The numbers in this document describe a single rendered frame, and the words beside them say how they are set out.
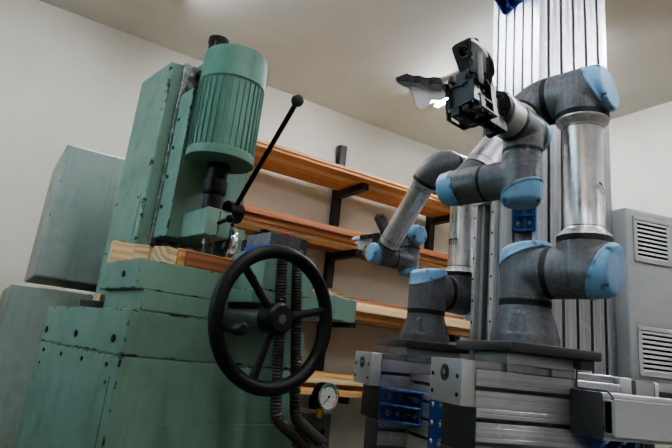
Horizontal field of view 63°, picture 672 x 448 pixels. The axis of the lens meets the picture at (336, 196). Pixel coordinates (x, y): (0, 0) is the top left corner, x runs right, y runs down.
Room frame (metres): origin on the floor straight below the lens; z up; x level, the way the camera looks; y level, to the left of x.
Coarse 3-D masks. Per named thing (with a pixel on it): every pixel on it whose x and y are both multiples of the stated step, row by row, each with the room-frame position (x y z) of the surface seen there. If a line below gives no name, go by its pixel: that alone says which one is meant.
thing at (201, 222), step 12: (192, 216) 1.37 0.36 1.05; (204, 216) 1.32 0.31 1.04; (216, 216) 1.33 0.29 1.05; (180, 228) 1.41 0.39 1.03; (192, 228) 1.36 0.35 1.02; (204, 228) 1.31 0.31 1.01; (216, 228) 1.33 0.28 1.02; (228, 228) 1.35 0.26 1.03; (192, 240) 1.42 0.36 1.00; (204, 240) 1.36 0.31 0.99; (216, 240) 1.38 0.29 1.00
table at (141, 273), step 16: (112, 272) 1.22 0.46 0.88; (128, 272) 1.14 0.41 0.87; (144, 272) 1.11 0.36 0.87; (160, 272) 1.13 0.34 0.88; (176, 272) 1.16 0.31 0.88; (192, 272) 1.18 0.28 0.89; (208, 272) 1.20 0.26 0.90; (112, 288) 1.20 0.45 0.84; (128, 288) 1.15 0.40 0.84; (144, 288) 1.12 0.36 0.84; (160, 288) 1.14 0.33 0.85; (176, 288) 1.16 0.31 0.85; (192, 288) 1.18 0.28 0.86; (208, 288) 1.21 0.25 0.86; (240, 304) 1.26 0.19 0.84; (256, 304) 1.21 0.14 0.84; (288, 304) 1.23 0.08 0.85; (304, 304) 1.26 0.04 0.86; (336, 304) 1.45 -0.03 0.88; (352, 304) 1.48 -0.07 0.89; (304, 320) 1.63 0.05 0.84; (336, 320) 1.46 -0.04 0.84; (352, 320) 1.48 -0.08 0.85
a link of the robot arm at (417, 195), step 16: (432, 160) 1.73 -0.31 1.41; (448, 160) 1.72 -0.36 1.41; (416, 176) 1.76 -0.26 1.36; (432, 176) 1.74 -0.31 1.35; (416, 192) 1.79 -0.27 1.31; (400, 208) 1.84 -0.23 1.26; (416, 208) 1.82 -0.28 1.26; (400, 224) 1.86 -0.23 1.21; (384, 240) 1.92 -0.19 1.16; (400, 240) 1.91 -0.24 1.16; (368, 256) 1.96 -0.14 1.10; (384, 256) 1.94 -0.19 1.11
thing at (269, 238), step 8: (272, 232) 1.20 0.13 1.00; (248, 240) 1.26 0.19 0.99; (256, 240) 1.24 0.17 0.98; (264, 240) 1.21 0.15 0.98; (272, 240) 1.20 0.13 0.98; (280, 240) 1.22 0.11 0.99; (288, 240) 1.23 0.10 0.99; (296, 240) 1.24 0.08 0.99; (304, 240) 1.29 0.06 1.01; (248, 248) 1.26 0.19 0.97; (296, 248) 1.25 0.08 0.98; (304, 248) 1.30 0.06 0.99
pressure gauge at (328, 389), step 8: (320, 384) 1.36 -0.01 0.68; (328, 384) 1.36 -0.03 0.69; (312, 392) 1.37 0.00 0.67; (320, 392) 1.35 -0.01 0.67; (328, 392) 1.36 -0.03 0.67; (336, 392) 1.38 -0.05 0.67; (312, 400) 1.37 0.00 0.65; (320, 400) 1.35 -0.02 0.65; (328, 400) 1.37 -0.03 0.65; (336, 400) 1.38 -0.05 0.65; (320, 408) 1.36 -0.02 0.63; (328, 408) 1.37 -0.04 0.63; (320, 416) 1.38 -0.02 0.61
